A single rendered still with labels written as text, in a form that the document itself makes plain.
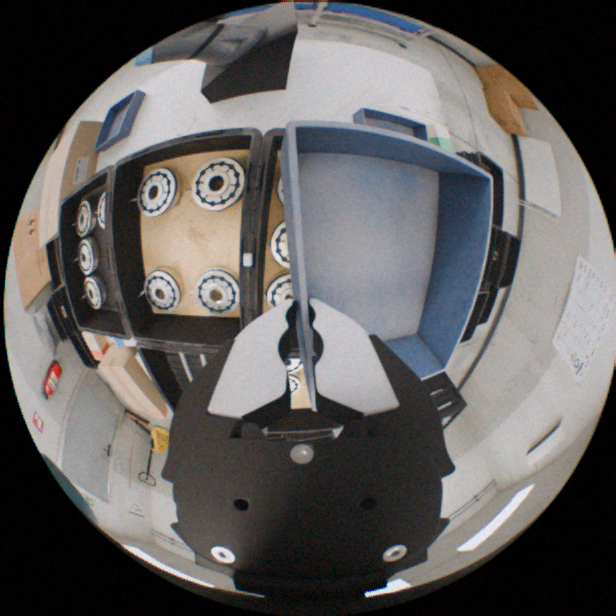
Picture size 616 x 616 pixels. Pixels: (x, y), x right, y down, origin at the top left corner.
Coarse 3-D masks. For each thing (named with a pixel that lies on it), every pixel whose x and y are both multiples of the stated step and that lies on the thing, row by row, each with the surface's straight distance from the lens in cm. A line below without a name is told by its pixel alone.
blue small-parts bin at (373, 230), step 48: (288, 144) 9; (336, 144) 14; (384, 144) 13; (432, 144) 13; (288, 192) 10; (336, 192) 16; (384, 192) 18; (432, 192) 21; (480, 192) 18; (288, 240) 14; (336, 240) 17; (384, 240) 18; (432, 240) 22; (480, 240) 18; (336, 288) 18; (384, 288) 20; (432, 288) 23; (384, 336) 24; (432, 336) 24
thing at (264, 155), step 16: (272, 128) 32; (256, 176) 30; (256, 192) 30; (256, 208) 30; (256, 224) 30; (256, 240) 32; (256, 256) 32; (256, 272) 32; (256, 288) 34; (256, 304) 35
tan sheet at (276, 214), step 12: (276, 168) 40; (276, 180) 40; (276, 192) 40; (276, 204) 40; (276, 216) 40; (276, 264) 42; (264, 276) 43; (264, 288) 45; (264, 300) 46; (264, 312) 48
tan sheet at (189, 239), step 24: (192, 168) 44; (144, 216) 50; (168, 216) 46; (192, 216) 44; (216, 216) 42; (240, 216) 41; (144, 240) 51; (168, 240) 47; (192, 240) 44; (216, 240) 43; (144, 264) 53; (168, 264) 49; (192, 264) 46; (216, 264) 44; (192, 288) 48; (168, 312) 55; (192, 312) 52
